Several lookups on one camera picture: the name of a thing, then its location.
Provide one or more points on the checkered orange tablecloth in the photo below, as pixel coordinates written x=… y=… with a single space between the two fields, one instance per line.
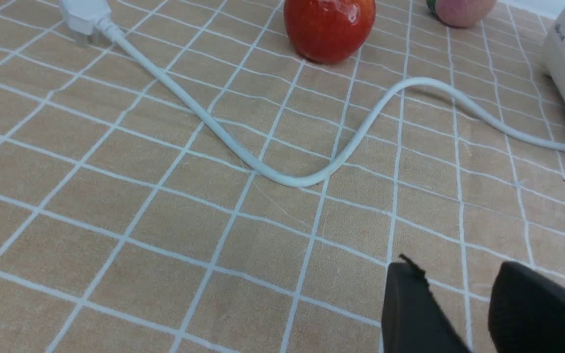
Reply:
x=127 y=226

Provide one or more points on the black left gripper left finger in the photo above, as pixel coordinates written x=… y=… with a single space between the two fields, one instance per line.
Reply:
x=412 y=320

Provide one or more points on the pink peach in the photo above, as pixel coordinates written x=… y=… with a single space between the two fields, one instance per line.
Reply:
x=460 y=13

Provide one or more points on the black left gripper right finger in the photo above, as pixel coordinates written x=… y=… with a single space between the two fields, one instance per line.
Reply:
x=526 y=311

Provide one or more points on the red apple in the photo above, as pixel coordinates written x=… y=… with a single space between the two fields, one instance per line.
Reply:
x=328 y=31

